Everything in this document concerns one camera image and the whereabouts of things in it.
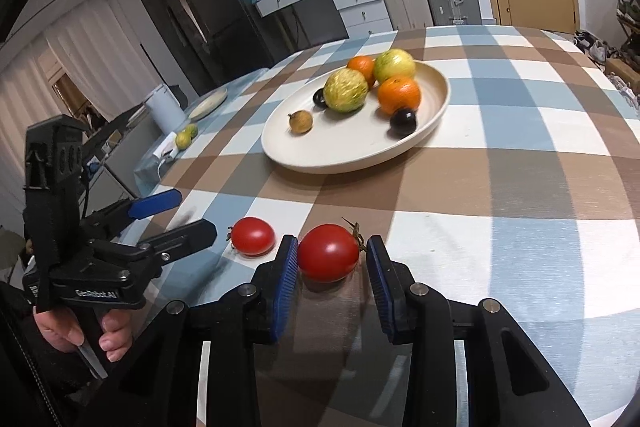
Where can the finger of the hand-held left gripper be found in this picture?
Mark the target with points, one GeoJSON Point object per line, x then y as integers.
{"type": "Point", "coordinates": [155, 203]}
{"type": "Point", "coordinates": [185, 237]}

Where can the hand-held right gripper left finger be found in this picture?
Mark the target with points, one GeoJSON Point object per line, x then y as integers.
{"type": "Point", "coordinates": [285, 287]}

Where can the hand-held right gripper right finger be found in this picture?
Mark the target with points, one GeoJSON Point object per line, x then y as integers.
{"type": "Point", "coordinates": [382, 292]}

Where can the large red tomato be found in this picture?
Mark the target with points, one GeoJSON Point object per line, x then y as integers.
{"type": "Point", "coordinates": [328, 253]}

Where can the small red tomato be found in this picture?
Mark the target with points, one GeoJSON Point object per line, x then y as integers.
{"type": "Point", "coordinates": [253, 236]}

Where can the large cream plate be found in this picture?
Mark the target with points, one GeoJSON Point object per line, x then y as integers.
{"type": "Point", "coordinates": [350, 142]}

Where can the small brown round fruit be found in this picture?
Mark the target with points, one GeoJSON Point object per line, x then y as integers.
{"type": "Point", "coordinates": [300, 122]}

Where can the large dark plum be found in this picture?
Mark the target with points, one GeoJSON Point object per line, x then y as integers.
{"type": "Point", "coordinates": [403, 121]}

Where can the small dark plum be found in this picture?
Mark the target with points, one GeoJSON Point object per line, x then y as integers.
{"type": "Point", "coordinates": [318, 97]}

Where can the large orange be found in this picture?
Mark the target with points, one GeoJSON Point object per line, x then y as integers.
{"type": "Point", "coordinates": [398, 95]}

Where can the small orange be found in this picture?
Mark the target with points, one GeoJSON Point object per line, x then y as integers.
{"type": "Point", "coordinates": [361, 67]}

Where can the person's left forearm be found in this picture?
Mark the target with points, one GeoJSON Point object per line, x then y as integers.
{"type": "Point", "coordinates": [20, 357]}

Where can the person's left hand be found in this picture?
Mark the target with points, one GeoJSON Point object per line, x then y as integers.
{"type": "Point", "coordinates": [60, 332]}

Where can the small green citrus fruit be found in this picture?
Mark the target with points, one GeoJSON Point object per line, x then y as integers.
{"type": "Point", "coordinates": [183, 139]}
{"type": "Point", "coordinates": [191, 129]}

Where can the white cylindrical appliance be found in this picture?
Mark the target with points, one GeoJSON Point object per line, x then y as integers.
{"type": "Point", "coordinates": [164, 107]}

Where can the small cream plate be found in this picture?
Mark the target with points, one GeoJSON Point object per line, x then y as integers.
{"type": "Point", "coordinates": [208, 103]}

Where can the white curtain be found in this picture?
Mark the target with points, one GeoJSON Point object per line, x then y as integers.
{"type": "Point", "coordinates": [75, 72]}

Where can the brown blue checked tablecloth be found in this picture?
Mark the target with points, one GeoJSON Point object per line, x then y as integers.
{"type": "Point", "coordinates": [500, 167]}

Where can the tall dark cabinet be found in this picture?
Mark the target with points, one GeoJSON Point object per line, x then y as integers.
{"type": "Point", "coordinates": [160, 7]}

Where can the yellow-green passion fruit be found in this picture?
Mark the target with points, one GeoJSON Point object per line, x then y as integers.
{"type": "Point", "coordinates": [395, 64]}
{"type": "Point", "coordinates": [346, 90]}

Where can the dark grey refrigerator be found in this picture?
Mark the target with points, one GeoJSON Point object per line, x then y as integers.
{"type": "Point", "coordinates": [225, 7]}

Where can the group of shoes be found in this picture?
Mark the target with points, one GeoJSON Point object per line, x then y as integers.
{"type": "Point", "coordinates": [592, 44]}

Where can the gold metal shoe rack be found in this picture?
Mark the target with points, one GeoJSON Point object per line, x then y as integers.
{"type": "Point", "coordinates": [627, 12]}

